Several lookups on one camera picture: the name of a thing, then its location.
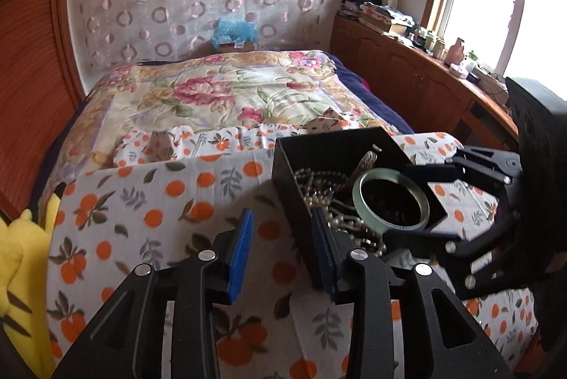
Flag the long wooden cabinet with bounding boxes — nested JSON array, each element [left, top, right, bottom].
[[330, 13, 522, 150]]

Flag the small cardboard box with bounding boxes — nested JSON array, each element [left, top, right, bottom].
[[219, 41, 256, 53]]

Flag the navy blue bed sheet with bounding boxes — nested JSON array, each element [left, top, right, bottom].
[[327, 50, 416, 137]]

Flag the black square box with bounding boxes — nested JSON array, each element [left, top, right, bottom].
[[271, 126, 449, 292]]

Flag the blue plastic bag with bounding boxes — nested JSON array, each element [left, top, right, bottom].
[[211, 18, 260, 49]]

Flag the floral blanket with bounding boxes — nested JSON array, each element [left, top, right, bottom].
[[41, 49, 382, 203]]

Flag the wooden headboard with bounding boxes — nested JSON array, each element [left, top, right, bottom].
[[0, 0, 88, 226]]

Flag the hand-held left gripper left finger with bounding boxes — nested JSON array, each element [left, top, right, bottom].
[[51, 208, 255, 379]]

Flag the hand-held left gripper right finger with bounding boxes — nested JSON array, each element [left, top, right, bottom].
[[311, 208, 515, 379]]

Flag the stack of books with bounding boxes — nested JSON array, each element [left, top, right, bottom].
[[359, 1, 416, 36]]

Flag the orange fruit print cloth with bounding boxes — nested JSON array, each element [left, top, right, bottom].
[[45, 123, 540, 379]]

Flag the white pearl necklace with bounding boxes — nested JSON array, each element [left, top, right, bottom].
[[293, 168, 387, 256]]

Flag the white power strip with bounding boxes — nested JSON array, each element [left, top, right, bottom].
[[473, 71, 509, 94]]

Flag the pink bottle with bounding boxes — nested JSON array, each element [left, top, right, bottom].
[[447, 36, 465, 65]]

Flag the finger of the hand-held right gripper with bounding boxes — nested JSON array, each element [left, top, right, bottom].
[[383, 206, 520, 301], [402, 146, 522, 186]]

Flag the pile of dark clothes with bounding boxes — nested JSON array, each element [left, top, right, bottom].
[[340, 0, 383, 15]]

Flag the yellow plush toy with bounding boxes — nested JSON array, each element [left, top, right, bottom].
[[0, 192, 61, 378]]

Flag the green jade bangle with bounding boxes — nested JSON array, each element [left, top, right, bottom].
[[353, 168, 430, 232]]

